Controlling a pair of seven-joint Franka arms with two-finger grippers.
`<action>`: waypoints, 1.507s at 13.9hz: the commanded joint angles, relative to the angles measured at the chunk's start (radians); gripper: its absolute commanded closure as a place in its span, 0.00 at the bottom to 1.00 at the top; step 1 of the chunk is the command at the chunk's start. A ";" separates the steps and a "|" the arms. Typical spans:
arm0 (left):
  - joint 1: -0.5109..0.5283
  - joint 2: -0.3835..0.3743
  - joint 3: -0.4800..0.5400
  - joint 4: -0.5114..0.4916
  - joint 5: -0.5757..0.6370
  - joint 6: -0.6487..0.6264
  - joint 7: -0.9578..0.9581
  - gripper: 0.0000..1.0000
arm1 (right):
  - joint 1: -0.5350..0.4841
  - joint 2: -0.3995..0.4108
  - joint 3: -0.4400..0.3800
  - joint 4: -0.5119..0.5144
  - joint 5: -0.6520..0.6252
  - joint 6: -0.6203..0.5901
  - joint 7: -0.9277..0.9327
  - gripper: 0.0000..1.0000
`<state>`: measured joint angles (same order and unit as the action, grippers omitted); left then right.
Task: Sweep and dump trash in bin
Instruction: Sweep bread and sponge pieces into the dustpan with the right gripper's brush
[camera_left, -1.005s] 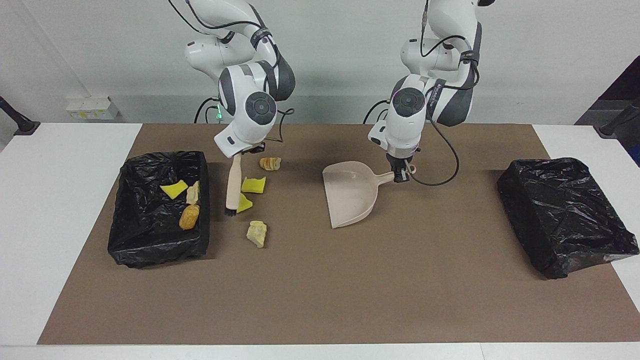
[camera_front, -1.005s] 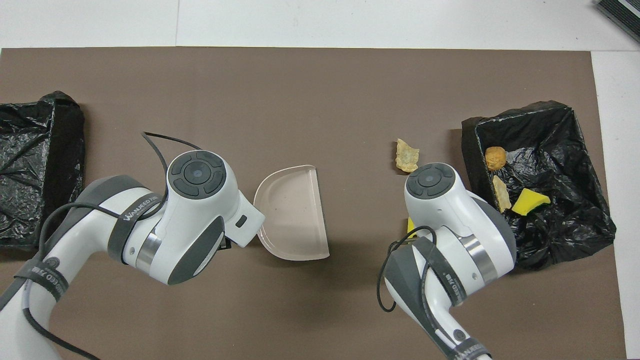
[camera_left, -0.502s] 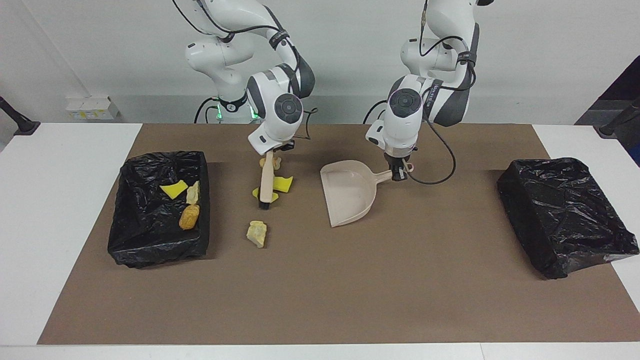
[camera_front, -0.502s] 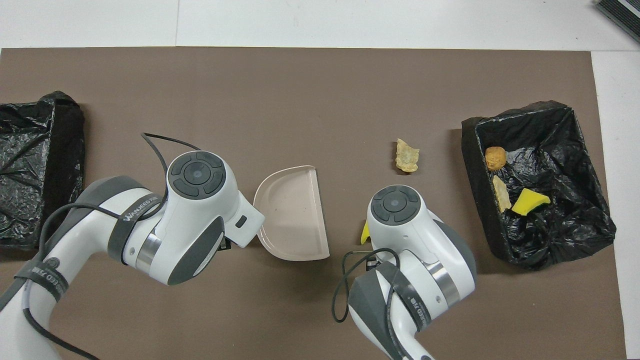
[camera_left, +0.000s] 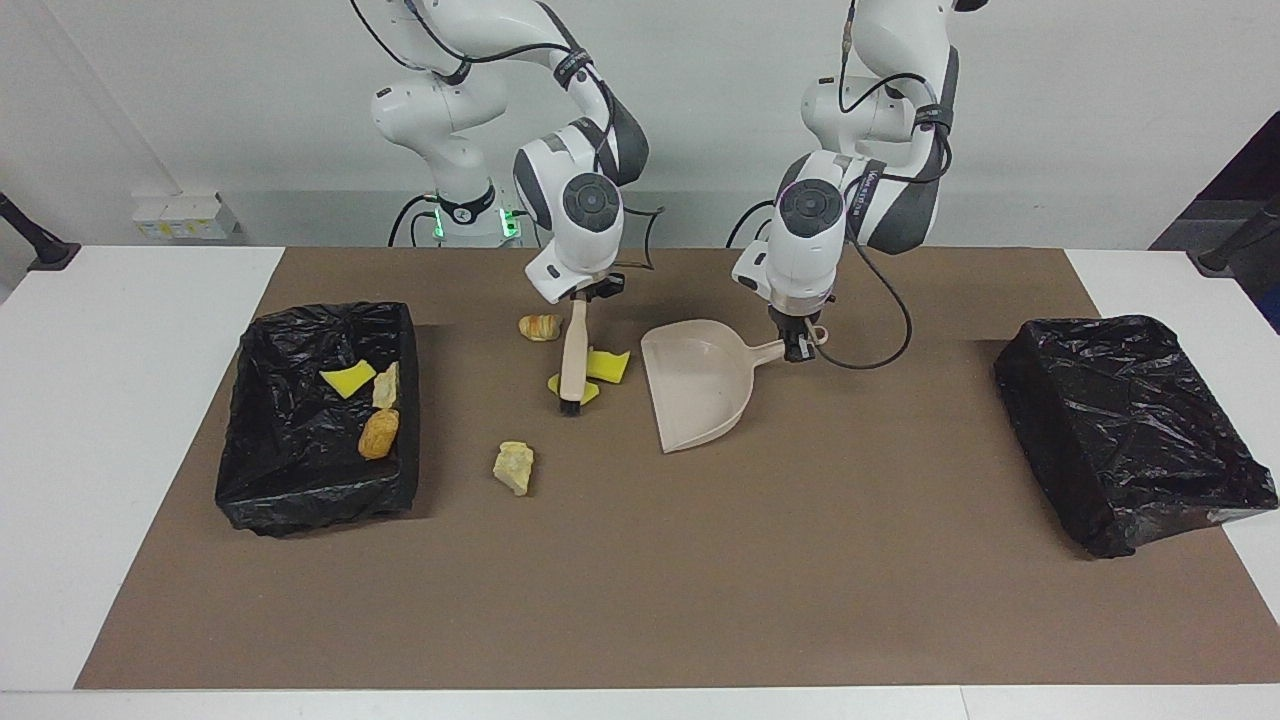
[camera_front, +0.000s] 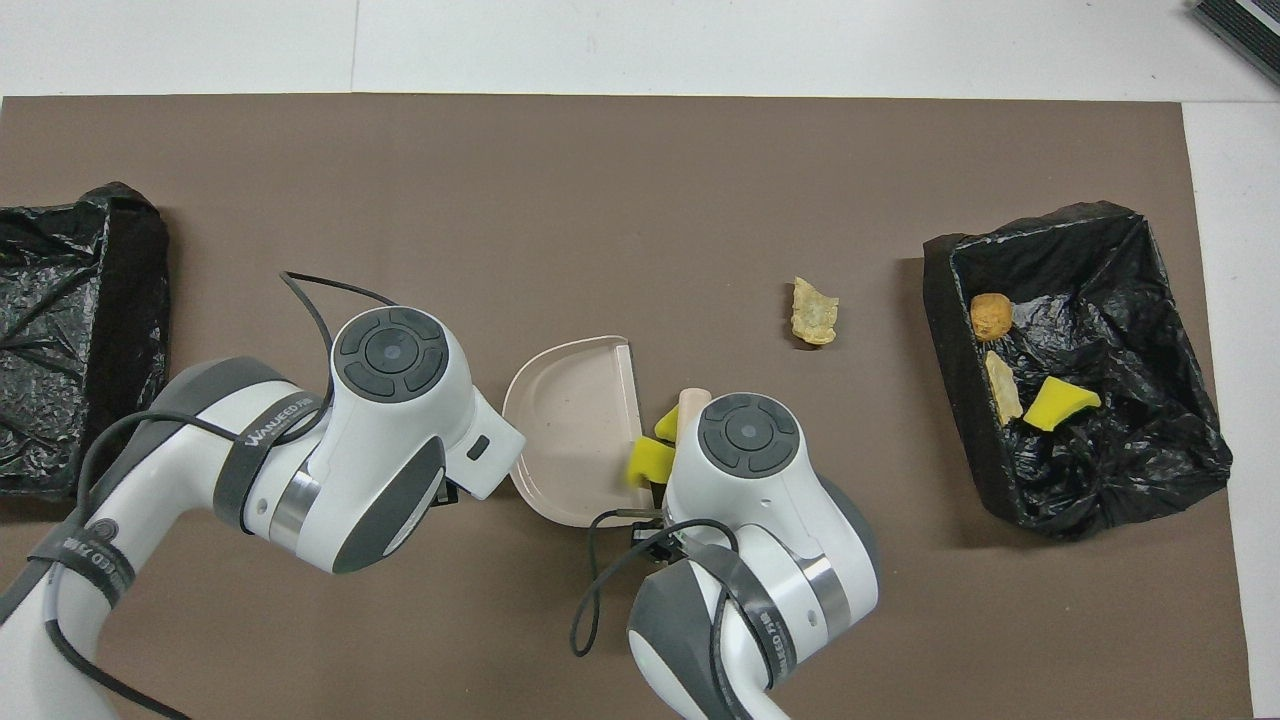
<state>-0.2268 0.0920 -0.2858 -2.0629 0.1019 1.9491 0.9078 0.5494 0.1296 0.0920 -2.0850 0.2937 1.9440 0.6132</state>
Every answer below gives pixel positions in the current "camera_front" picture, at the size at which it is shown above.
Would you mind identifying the bin lined with black bag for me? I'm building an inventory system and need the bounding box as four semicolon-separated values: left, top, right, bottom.
922;200;1233;542
0;182;172;501

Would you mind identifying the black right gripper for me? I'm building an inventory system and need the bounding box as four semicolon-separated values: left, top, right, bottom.
629;520;693;568

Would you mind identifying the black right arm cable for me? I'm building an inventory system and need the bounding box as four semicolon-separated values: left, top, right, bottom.
569;505;743;660

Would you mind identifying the dark ribbed device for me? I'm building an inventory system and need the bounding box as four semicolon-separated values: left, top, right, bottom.
1187;0;1280;86

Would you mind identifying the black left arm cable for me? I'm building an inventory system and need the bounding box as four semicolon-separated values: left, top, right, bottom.
44;269;403;720

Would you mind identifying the pale striped bread chunk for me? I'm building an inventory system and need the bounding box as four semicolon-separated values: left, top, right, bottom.
983;349;1025;427

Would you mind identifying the brown table mat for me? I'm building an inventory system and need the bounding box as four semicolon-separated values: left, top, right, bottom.
0;93;1253;720

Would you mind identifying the brown bread roll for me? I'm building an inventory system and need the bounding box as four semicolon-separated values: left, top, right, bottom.
969;291;1015;342

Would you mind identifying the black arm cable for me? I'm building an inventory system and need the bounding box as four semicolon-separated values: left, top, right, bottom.
44;269;403;720
569;505;743;660

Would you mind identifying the beige brush with black bristles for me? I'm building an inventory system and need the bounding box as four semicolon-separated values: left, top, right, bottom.
671;387;714;443

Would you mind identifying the beige plastic dustpan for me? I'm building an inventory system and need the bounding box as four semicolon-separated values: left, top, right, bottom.
501;334;642;530

